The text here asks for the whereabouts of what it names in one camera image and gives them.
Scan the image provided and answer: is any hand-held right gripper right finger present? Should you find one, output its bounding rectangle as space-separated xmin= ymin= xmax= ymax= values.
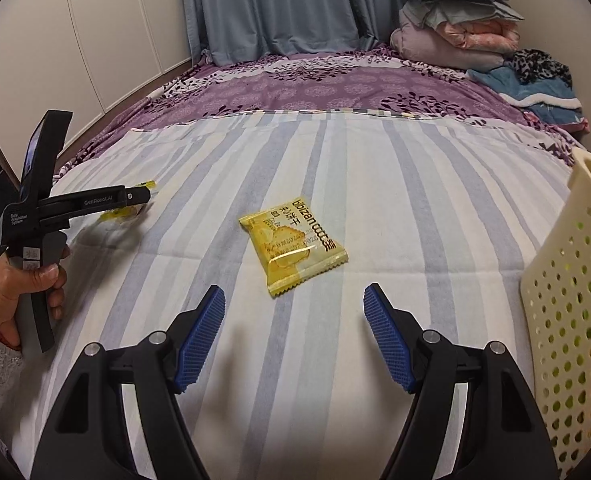
xmin=364 ymin=282 xmax=561 ymax=480

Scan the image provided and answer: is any white wardrobe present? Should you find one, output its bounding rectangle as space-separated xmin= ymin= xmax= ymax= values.
xmin=0 ymin=0 xmax=206 ymax=181

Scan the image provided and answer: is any mauve quilt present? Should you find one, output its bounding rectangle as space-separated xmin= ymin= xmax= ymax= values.
xmin=389 ymin=20 xmax=506 ymax=72

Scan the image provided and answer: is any person's left hand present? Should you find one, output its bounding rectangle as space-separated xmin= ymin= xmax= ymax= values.
xmin=0 ymin=259 xmax=70 ymax=350

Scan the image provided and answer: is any blue fleece garment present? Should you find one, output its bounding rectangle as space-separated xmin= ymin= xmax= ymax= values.
xmin=468 ymin=67 xmax=589 ymax=126

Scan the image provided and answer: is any purple floral bedsheet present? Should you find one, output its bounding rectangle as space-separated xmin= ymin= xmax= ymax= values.
xmin=58 ymin=45 xmax=589 ymax=176

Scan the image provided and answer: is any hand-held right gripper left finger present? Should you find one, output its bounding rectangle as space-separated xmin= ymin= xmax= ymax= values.
xmin=30 ymin=285 xmax=226 ymax=480

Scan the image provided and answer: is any yellow biscuit packet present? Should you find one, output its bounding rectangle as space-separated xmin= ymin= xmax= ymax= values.
xmin=100 ymin=180 xmax=157 ymax=222
xmin=238 ymin=195 xmax=349 ymax=299

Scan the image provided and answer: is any leopard print cloth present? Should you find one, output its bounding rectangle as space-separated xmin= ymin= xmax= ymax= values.
xmin=504 ymin=49 xmax=573 ymax=88

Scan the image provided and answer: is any cream perforated plastic basket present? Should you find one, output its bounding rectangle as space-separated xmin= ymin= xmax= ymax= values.
xmin=519 ymin=146 xmax=591 ymax=453

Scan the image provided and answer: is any pale grey folded sheet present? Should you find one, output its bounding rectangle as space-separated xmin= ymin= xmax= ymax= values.
xmin=400 ymin=2 xmax=476 ymax=29

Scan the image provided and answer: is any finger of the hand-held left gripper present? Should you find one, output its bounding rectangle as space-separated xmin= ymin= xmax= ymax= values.
xmin=123 ymin=186 xmax=153 ymax=207

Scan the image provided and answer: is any pink floral quilt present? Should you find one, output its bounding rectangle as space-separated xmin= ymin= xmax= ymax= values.
xmin=438 ymin=17 xmax=521 ymax=51

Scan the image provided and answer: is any blue grey curtain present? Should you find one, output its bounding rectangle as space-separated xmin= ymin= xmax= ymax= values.
xmin=178 ymin=0 xmax=401 ymax=66

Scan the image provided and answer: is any striped blue white blanket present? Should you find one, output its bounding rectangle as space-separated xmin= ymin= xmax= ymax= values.
xmin=5 ymin=110 xmax=591 ymax=480

